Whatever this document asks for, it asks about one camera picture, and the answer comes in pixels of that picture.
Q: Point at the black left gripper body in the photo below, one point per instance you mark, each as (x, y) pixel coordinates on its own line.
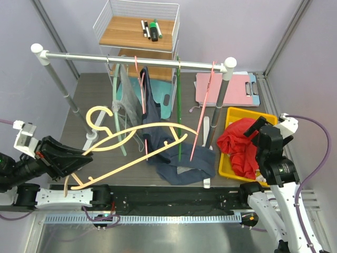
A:
(55, 166)

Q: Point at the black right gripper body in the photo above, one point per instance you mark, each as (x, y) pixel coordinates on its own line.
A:
(256, 125)

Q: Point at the red t-shirt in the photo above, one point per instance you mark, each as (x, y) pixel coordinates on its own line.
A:
(240, 148)

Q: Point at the white tank top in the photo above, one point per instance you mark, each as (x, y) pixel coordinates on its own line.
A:
(259, 177)

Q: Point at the pink wire hanger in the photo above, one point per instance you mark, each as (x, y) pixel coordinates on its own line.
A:
(203, 109)
(142, 89)

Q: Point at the green plastic hanger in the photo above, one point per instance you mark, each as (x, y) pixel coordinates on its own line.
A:
(179, 107)

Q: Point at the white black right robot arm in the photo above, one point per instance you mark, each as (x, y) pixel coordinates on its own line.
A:
(289, 227)

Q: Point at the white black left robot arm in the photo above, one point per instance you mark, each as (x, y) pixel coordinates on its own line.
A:
(18, 194)

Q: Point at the mint green hanger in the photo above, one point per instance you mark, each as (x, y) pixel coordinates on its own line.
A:
(115, 105)

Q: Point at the pink clipboard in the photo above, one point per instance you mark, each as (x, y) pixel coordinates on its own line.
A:
(235, 92)

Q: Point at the yellow plastic tray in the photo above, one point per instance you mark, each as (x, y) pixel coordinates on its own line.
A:
(235, 114)

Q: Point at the silver clothes rack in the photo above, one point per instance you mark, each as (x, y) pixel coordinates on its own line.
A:
(116, 139)

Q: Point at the navy blue garment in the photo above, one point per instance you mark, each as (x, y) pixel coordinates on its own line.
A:
(174, 164)

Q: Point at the grey garment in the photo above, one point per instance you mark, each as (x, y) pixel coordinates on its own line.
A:
(130, 112)

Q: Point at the teal folder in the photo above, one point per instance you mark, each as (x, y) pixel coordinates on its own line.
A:
(162, 94)

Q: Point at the green capped marker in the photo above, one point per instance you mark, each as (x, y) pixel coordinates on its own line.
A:
(158, 28)

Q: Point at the green highlighter marker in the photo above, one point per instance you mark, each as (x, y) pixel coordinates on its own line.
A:
(153, 32)

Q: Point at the black white marker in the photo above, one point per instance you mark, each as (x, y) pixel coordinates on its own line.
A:
(147, 30)
(144, 29)

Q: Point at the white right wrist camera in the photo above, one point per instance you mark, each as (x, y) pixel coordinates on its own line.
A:
(287, 125)

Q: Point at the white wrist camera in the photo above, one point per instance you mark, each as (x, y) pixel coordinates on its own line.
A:
(25, 141)
(287, 125)

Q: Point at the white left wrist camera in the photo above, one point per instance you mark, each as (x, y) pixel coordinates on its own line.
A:
(25, 141)

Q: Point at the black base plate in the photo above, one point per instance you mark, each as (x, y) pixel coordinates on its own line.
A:
(168, 201)

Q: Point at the white slotted cable duct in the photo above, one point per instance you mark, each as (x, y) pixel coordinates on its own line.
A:
(80, 218)

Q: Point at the white wire shelf basket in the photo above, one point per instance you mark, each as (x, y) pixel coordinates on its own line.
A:
(119, 32)

